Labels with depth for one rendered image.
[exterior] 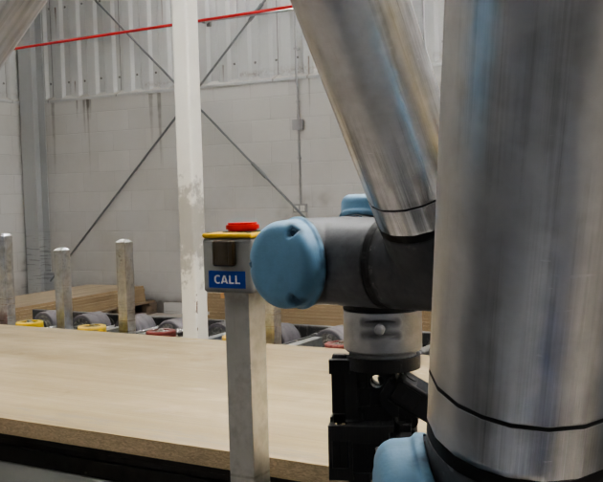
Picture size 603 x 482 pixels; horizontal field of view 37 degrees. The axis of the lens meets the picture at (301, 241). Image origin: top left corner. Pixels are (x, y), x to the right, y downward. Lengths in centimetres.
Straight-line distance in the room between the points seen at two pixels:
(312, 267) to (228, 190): 872
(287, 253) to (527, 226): 46
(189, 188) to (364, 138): 171
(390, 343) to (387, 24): 34
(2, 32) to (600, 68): 36
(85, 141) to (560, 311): 1034
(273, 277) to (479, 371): 44
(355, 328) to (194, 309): 151
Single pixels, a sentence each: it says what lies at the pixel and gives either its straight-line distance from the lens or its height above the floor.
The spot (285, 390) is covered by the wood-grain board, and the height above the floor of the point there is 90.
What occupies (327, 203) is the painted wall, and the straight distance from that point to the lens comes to 887.
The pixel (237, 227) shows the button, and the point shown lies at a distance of 106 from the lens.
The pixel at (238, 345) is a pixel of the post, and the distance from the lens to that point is 107.
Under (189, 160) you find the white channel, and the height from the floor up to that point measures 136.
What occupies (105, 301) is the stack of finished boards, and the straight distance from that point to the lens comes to 940.
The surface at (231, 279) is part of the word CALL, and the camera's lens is 105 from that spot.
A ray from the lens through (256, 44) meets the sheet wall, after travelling 940.
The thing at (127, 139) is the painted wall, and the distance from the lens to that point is 1021.
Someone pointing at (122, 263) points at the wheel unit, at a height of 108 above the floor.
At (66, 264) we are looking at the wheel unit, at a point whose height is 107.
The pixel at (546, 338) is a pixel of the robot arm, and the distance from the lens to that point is 30.
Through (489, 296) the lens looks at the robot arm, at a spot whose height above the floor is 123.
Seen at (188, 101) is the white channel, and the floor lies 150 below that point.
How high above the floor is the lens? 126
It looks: 3 degrees down
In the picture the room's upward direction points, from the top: 2 degrees counter-clockwise
